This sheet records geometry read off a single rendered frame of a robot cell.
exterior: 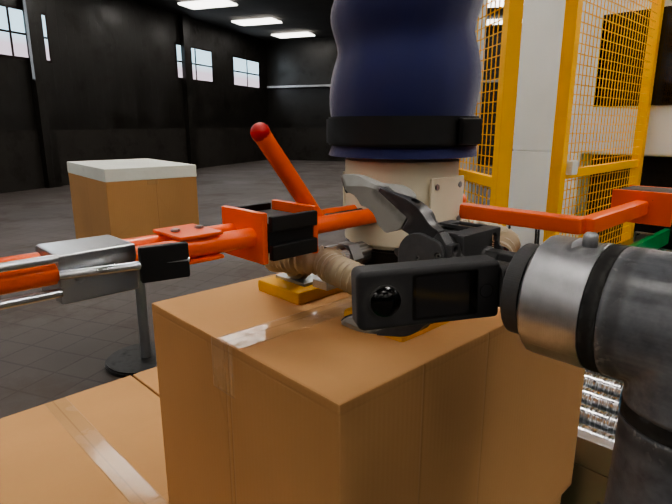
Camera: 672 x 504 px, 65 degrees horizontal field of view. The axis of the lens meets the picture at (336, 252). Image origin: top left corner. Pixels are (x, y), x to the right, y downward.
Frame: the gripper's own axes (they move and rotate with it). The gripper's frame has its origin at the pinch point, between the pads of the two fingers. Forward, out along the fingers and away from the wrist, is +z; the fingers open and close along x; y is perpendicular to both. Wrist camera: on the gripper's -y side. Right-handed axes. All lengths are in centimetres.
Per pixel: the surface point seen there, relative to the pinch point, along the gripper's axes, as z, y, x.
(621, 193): -9, 53, 2
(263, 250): 9.9, -1.6, -1.3
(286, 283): 23.3, 12.3, -11.0
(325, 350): 4.3, 2.5, -12.8
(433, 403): -5.7, 9.9, -18.4
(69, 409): 87, -3, -53
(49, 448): 74, -11, -53
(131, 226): 184, 56, -30
